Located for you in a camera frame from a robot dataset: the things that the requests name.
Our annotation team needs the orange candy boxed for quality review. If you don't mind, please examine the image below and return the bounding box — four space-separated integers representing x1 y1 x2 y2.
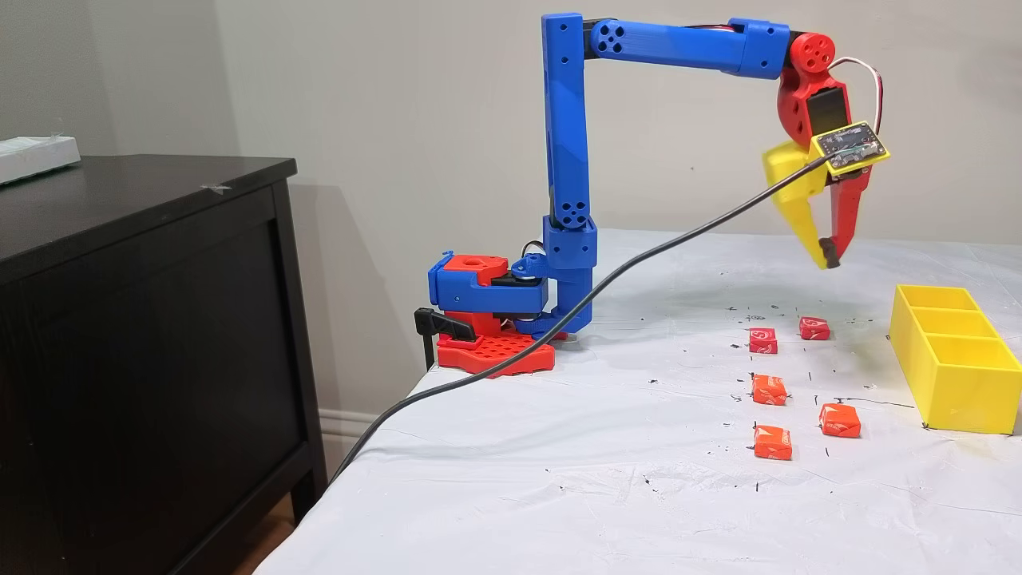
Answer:
818 403 862 438
751 375 789 406
753 425 794 462

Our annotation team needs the yellow three-compartment box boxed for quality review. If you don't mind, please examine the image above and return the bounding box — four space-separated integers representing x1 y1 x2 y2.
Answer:
888 284 1022 436

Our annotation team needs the white flat box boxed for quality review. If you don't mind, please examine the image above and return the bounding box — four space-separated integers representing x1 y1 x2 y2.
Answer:
0 134 82 186

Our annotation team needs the white tablecloth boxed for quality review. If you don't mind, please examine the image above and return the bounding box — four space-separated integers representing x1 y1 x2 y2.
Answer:
254 228 1022 575

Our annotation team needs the black table clamp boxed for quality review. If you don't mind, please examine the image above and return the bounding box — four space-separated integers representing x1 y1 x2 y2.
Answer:
414 307 480 372

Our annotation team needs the white baseboard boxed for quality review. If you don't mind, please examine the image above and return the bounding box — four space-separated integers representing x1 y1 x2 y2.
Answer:
318 407 386 462

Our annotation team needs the black wooden cabinet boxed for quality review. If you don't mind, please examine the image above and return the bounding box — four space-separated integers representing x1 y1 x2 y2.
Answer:
0 154 328 575

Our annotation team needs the camera board on yellow mount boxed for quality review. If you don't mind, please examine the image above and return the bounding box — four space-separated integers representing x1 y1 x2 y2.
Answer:
810 120 892 178

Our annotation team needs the gripper servo wire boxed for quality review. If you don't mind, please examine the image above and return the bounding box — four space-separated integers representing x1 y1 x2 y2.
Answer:
829 56 885 137

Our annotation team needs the black camera cable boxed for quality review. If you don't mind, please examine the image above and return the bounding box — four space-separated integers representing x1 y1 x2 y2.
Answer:
329 156 831 484

